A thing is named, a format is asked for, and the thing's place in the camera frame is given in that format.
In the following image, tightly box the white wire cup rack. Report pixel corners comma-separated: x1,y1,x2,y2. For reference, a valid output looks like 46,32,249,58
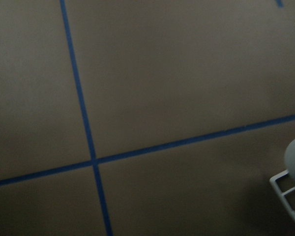
269,170,295,223

